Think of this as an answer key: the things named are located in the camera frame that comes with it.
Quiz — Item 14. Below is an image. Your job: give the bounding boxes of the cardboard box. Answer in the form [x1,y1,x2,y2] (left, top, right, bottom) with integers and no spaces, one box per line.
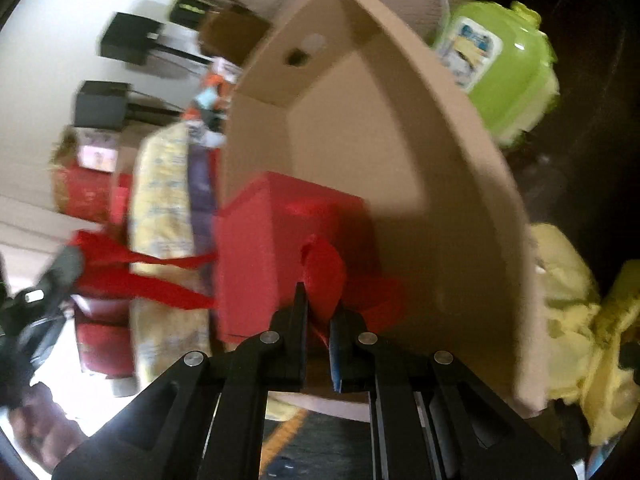
[217,0,546,418]

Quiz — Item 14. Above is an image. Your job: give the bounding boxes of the green plastic container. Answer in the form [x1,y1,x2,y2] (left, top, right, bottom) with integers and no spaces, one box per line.
[432,0,561,148]

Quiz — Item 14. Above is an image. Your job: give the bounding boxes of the pale yellow plastic bag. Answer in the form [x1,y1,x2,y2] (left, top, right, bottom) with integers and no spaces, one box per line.
[530,222,640,446]

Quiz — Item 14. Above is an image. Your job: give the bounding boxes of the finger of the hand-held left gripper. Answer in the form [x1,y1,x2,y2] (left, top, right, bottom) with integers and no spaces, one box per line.
[30,247,84,303]

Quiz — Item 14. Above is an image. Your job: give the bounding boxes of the red ribboned gift box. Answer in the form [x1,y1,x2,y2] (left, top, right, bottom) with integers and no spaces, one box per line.
[70,171,408,348]

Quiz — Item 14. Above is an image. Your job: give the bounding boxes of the yellow plaid tablecloth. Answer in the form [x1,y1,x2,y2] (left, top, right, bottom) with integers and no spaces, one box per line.
[127,125,221,396]

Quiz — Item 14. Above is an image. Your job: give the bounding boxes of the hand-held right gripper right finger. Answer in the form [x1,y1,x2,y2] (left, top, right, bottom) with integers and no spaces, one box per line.
[327,307,576,480]

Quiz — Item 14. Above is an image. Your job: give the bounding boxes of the black speaker stand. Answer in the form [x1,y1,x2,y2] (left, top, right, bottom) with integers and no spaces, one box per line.
[127,101,187,117]
[150,41,212,64]

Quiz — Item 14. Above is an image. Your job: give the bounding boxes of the crumpled brown paper bag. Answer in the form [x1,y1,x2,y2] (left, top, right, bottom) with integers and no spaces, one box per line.
[50,127,82,171]

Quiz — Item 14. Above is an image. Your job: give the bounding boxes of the black speaker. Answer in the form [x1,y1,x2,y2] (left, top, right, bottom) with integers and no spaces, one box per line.
[100,12,161,63]
[75,81,131,131]

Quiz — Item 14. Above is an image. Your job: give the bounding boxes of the pink white small box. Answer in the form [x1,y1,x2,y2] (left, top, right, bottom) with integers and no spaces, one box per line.
[80,145,118,171]

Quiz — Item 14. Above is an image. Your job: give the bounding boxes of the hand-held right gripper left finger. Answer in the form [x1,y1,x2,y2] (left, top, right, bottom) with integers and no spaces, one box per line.
[50,282,308,480]

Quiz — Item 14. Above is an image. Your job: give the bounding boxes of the green black radio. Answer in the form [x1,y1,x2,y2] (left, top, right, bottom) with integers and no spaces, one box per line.
[170,0,208,26]

